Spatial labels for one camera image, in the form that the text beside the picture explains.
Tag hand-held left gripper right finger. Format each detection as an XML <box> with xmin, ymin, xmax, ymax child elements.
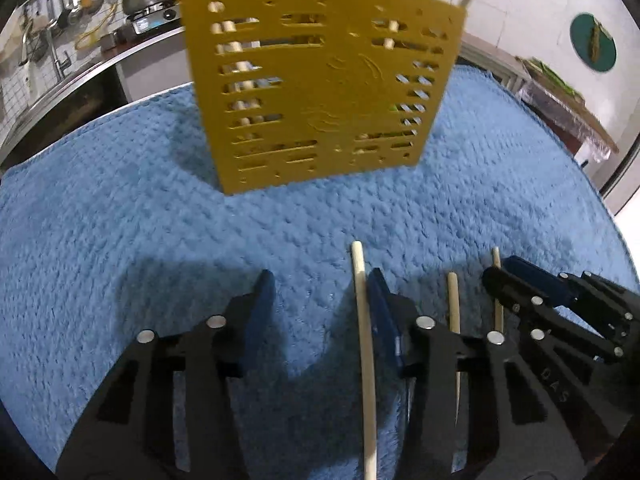
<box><xmin>366</xmin><ymin>267</ymin><xmax>587</xmax><ymax>480</ymax></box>

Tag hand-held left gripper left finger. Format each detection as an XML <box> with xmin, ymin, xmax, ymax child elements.
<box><xmin>55</xmin><ymin>269</ymin><xmax>277</xmax><ymax>480</ymax></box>

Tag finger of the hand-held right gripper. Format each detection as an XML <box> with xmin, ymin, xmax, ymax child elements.
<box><xmin>502</xmin><ymin>255</ymin><xmax>640</xmax><ymax>348</ymax></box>
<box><xmin>481</xmin><ymin>266</ymin><xmax>626</xmax><ymax>466</ymax></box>

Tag yellow perforated utensil holder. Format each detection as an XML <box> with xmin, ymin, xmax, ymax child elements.
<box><xmin>176</xmin><ymin>0</ymin><xmax>468</xmax><ymax>197</ymax></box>

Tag blue fluffy blanket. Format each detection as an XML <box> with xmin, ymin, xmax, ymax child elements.
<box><xmin>0</xmin><ymin>64</ymin><xmax>640</xmax><ymax>480</ymax></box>

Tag table with plastic cover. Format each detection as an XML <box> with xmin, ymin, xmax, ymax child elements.
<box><xmin>515</xmin><ymin>57</ymin><xmax>622</xmax><ymax>162</ymax></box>

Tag green vegetables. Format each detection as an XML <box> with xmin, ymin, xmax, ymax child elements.
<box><xmin>524</xmin><ymin>56</ymin><xmax>587</xmax><ymax>102</ymax></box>

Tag kitchen counter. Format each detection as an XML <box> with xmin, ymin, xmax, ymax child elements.
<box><xmin>0</xmin><ymin>24</ymin><xmax>193</xmax><ymax>163</ymax></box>

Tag steel gas stove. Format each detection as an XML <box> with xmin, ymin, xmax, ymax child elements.
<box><xmin>124</xmin><ymin>2</ymin><xmax>185</xmax><ymax>37</ymax></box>

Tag steel faucet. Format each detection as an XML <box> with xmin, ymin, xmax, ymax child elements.
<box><xmin>46</xmin><ymin>29</ymin><xmax>72</xmax><ymax>82</ymax></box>

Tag green round wall board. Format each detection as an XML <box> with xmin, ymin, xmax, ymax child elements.
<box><xmin>570</xmin><ymin>12</ymin><xmax>617</xmax><ymax>72</ymax></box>

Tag yellow hose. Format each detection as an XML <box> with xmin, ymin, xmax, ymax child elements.
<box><xmin>75</xmin><ymin>0</ymin><xmax>120</xmax><ymax>52</ymax></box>

